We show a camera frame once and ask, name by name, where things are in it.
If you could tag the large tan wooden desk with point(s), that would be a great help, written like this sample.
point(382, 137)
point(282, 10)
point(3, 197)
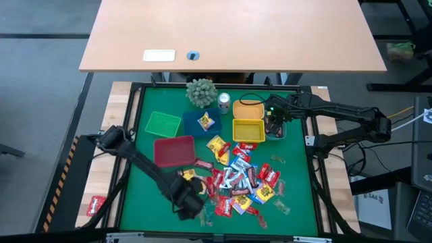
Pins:
point(236, 30)

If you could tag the brown candy bar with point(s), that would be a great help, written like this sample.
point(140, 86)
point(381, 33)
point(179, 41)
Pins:
point(251, 177)
point(278, 131)

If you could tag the black aluminium table frame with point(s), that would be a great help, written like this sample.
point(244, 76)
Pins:
point(162, 85)

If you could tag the blue plastic bin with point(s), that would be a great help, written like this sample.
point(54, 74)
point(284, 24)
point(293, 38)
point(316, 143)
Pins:
point(192, 126)

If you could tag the orange plastic bin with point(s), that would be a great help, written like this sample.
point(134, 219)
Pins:
point(248, 109)

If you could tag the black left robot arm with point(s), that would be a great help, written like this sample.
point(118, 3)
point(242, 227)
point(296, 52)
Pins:
point(148, 168)

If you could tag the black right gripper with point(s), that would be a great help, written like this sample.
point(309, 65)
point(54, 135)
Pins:
point(281, 108)

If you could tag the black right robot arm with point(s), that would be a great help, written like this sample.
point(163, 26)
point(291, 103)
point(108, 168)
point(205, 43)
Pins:
point(354, 113)

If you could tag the pink plastic bin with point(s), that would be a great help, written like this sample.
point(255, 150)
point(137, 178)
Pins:
point(173, 152)

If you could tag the silver frame bracket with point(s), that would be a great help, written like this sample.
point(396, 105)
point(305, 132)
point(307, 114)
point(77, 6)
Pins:
point(312, 240)
point(123, 237)

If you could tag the clear red candy wrapper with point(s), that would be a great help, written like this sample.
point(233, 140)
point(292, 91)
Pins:
point(281, 187)
point(262, 221)

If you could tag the yellow black hazard tape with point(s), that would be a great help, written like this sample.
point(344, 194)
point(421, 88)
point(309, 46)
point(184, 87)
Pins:
point(59, 189)

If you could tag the green plastic basket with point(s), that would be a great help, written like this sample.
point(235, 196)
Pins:
point(163, 124)

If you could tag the black furniture foot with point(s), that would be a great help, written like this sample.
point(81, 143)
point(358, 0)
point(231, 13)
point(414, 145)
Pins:
point(11, 150)

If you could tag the brown PayDay bar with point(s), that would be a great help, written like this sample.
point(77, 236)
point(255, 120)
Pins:
point(239, 192)

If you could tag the black keyboard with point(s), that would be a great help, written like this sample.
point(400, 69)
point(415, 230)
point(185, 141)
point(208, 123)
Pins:
point(422, 212)

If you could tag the silver Diet Coke can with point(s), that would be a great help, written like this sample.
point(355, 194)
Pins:
point(223, 103)

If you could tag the small teal plastic bin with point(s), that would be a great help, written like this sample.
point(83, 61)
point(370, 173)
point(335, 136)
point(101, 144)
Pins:
point(275, 138)

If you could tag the yellow purple candy packet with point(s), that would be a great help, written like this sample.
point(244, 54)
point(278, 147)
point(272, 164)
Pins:
point(241, 203)

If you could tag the clear gummy candy wrapper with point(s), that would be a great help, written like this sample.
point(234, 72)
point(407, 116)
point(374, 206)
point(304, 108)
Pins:
point(203, 220)

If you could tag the person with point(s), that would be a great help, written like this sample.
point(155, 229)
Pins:
point(401, 50)

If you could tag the black floor platform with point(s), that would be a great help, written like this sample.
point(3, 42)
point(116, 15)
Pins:
point(64, 202)

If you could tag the yellow plastic basket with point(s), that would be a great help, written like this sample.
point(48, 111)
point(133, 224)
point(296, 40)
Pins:
point(248, 130)

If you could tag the green table mat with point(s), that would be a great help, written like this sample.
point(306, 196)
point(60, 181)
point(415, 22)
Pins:
point(152, 202)

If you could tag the artificial green plant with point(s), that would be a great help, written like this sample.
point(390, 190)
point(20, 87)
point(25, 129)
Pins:
point(201, 92)

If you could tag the blue white candy bar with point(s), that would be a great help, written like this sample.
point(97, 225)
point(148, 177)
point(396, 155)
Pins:
point(240, 163)

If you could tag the white corner bracket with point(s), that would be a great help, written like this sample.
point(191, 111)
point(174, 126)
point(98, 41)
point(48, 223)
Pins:
point(310, 140)

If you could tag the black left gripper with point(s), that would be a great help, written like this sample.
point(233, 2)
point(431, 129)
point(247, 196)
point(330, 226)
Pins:
point(187, 194)

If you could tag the small red candy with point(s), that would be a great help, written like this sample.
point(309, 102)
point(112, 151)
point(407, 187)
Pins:
point(252, 211)

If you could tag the red Skittles packet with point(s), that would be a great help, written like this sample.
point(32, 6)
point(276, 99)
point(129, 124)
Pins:
point(96, 205)
point(223, 206)

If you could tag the black desk base frame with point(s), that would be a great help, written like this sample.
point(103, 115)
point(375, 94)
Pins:
point(388, 87)

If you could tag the clear green candy wrapper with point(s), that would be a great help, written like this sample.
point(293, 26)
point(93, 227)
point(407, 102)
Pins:
point(281, 206)

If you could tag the dark red candy packet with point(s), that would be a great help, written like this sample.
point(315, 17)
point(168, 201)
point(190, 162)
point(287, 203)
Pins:
point(203, 164)

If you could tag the white rectangular desk plate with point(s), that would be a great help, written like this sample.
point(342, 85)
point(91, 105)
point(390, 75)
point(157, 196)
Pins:
point(159, 55)

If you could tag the clear teal candy wrapper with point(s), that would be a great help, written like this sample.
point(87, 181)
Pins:
point(210, 214)

